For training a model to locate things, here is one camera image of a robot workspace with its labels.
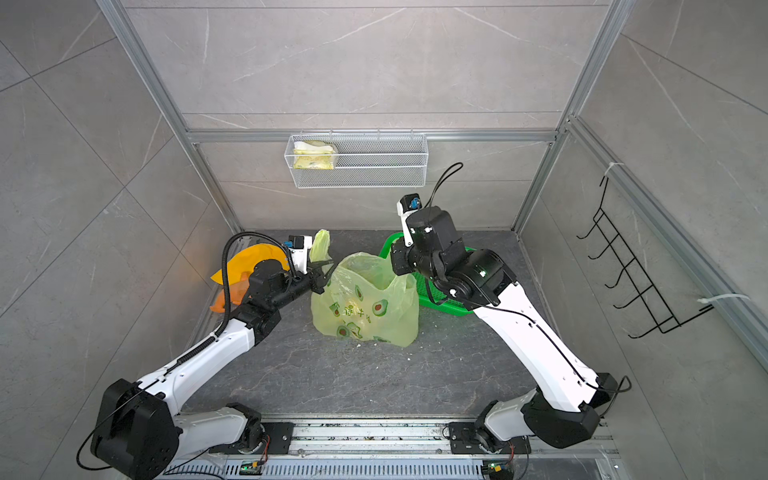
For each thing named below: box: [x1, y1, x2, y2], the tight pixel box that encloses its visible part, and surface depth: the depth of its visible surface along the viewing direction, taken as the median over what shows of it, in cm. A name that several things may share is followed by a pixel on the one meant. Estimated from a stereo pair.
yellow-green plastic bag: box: [309, 229, 420, 348], surface depth 77 cm
